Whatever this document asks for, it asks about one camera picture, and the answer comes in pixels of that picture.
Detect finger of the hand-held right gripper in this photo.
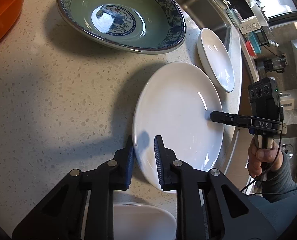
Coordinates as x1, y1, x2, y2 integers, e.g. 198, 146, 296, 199
210, 111, 252, 130

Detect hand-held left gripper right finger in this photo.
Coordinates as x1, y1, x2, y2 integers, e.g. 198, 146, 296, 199
154, 135, 276, 240

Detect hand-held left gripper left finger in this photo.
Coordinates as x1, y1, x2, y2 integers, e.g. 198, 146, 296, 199
12, 135, 135, 240

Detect large white plate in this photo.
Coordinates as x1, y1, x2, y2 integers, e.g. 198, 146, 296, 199
132, 62, 224, 194

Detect white ceramic bowl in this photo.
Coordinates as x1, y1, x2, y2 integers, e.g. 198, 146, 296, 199
83, 202, 177, 240

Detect small white dish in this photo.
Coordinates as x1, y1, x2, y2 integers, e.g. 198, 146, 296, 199
197, 27, 235, 93

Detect blue floral ceramic bowl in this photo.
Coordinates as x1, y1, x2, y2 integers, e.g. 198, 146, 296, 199
56, 0, 187, 55

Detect orange plastic bowl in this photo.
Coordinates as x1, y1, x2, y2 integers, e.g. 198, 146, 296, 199
0, 0, 28, 50

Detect person's right forearm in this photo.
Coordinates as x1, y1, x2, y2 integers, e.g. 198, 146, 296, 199
261, 152, 297, 203

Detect person's right hand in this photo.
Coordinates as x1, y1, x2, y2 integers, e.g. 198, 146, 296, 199
248, 138, 285, 178

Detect countertop blender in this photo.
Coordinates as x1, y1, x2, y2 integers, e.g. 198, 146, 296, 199
255, 55, 287, 73

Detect teal storage container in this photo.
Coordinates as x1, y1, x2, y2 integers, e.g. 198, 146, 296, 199
248, 29, 264, 53

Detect white microwave oven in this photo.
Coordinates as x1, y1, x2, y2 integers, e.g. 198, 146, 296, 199
228, 0, 269, 34

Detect stainless steel sink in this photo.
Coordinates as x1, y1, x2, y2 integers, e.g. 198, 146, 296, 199
173, 0, 232, 53

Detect person's blue trousers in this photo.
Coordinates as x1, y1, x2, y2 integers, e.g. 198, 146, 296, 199
248, 185, 297, 240

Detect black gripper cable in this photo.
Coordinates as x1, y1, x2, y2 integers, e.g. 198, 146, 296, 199
240, 106, 297, 195

